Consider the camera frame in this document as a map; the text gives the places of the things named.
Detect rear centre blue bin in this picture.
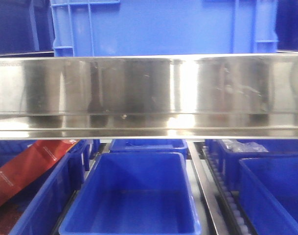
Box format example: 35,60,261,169
109,139,188,160

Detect blue bin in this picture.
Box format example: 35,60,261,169
239,157,298,235
0,140,93,235
206,139,298,191
109,139,188,160
59,152,202,235

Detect rear right blue bin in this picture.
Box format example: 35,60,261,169
206,139,298,191

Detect clear plastic bags in bin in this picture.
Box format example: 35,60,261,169
222,139,269,153

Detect stainless steel shelf beam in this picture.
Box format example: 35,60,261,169
0,52,298,140

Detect large blue crate upper shelf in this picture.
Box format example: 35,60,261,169
50,0,278,56

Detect left blue bin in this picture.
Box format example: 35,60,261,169
0,140,93,235

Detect red foil pouch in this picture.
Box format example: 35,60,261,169
0,140,79,206

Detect white roller track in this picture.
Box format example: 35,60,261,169
202,146,256,235

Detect steel divider rail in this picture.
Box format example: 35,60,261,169
187,141,229,235

